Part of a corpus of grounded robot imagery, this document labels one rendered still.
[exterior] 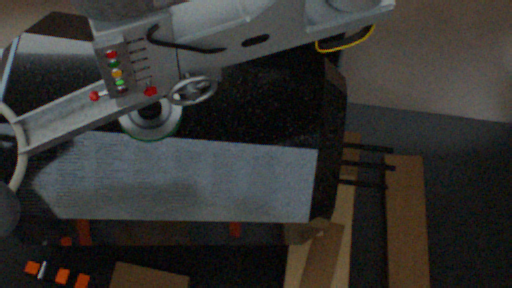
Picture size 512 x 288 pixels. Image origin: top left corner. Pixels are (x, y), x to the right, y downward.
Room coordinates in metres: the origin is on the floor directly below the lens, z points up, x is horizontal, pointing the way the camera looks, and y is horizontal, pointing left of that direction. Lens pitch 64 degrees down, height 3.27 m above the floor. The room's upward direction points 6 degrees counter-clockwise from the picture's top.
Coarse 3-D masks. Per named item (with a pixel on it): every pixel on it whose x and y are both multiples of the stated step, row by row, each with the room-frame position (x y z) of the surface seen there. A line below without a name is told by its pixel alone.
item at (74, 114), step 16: (64, 96) 1.17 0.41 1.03; (80, 96) 1.17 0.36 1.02; (160, 96) 1.11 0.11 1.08; (32, 112) 1.14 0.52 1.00; (48, 112) 1.14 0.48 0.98; (64, 112) 1.14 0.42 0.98; (80, 112) 1.12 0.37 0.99; (96, 112) 1.11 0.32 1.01; (112, 112) 1.08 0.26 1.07; (128, 112) 1.08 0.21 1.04; (32, 128) 1.11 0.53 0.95; (48, 128) 1.10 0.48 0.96; (64, 128) 1.08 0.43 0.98; (80, 128) 1.05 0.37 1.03; (32, 144) 1.04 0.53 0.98; (48, 144) 1.03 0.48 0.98
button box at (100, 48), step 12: (120, 36) 1.04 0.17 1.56; (96, 48) 1.02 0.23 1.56; (108, 48) 1.02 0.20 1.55; (120, 48) 1.03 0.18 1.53; (108, 60) 1.02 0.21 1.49; (120, 60) 1.02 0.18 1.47; (108, 72) 1.02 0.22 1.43; (108, 84) 1.01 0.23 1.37; (132, 84) 1.03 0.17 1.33; (120, 96) 1.02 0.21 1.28
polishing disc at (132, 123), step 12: (168, 108) 1.15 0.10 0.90; (180, 108) 1.15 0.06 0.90; (120, 120) 1.13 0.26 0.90; (132, 120) 1.12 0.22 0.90; (144, 120) 1.12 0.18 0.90; (156, 120) 1.11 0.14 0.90; (168, 120) 1.11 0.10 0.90; (132, 132) 1.08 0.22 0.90; (144, 132) 1.07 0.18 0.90; (156, 132) 1.07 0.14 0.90; (168, 132) 1.07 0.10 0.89
